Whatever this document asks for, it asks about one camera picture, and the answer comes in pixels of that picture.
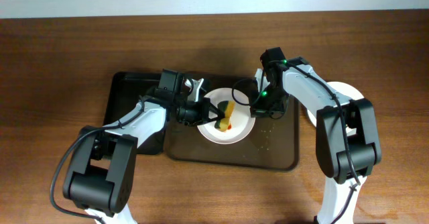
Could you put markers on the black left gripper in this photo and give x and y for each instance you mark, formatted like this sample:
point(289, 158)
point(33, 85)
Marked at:
point(205, 110)

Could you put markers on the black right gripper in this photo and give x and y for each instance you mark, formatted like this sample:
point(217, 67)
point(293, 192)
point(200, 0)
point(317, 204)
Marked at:
point(260, 110)

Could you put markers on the green and orange sponge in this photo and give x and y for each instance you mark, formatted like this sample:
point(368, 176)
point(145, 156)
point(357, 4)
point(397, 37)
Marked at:
point(224, 124)

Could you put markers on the white plate with ketchup streak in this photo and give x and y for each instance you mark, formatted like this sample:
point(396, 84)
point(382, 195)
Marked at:
point(241, 121)

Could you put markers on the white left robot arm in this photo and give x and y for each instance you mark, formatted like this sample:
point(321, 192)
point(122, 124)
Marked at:
point(100, 175)

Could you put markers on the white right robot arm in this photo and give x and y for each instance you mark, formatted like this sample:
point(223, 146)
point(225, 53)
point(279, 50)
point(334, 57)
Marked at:
point(347, 141)

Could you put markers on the brown serving tray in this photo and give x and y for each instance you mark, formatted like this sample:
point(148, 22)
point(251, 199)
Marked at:
point(272, 143)

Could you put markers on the black water tray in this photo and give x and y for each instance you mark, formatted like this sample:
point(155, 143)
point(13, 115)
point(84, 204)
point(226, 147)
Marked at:
point(126, 87)

